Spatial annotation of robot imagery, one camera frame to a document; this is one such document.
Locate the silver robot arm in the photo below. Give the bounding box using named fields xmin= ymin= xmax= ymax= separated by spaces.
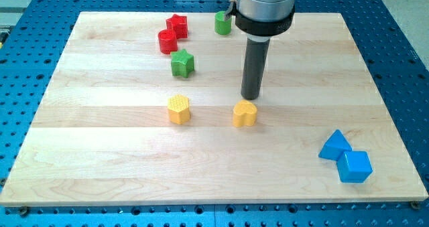
xmin=224 ymin=0 xmax=295 ymax=37

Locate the green star block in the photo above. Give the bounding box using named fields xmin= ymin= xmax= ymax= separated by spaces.
xmin=170 ymin=49 xmax=194 ymax=78

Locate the red star block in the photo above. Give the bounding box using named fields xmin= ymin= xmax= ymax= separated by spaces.
xmin=166 ymin=14 xmax=188 ymax=39

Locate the yellow heart block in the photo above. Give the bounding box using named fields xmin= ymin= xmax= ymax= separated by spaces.
xmin=233 ymin=100 xmax=257 ymax=127

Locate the yellow hexagon block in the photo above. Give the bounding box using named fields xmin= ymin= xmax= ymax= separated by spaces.
xmin=167 ymin=94 xmax=190 ymax=125

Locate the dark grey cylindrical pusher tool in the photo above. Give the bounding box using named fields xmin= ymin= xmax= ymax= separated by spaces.
xmin=241 ymin=34 xmax=270 ymax=100

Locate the green cylinder block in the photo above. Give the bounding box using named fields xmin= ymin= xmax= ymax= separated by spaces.
xmin=214 ymin=11 xmax=232 ymax=35

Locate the red cylinder block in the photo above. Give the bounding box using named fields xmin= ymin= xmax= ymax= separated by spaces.
xmin=158 ymin=29 xmax=178 ymax=54

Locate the light wooden board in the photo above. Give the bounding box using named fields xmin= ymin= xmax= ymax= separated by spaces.
xmin=1 ymin=12 xmax=428 ymax=206

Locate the blue triangle block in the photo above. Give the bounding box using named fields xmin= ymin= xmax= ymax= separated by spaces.
xmin=318 ymin=129 xmax=353 ymax=161

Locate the blue cube block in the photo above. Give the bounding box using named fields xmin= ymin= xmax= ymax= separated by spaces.
xmin=336 ymin=151 xmax=373 ymax=183

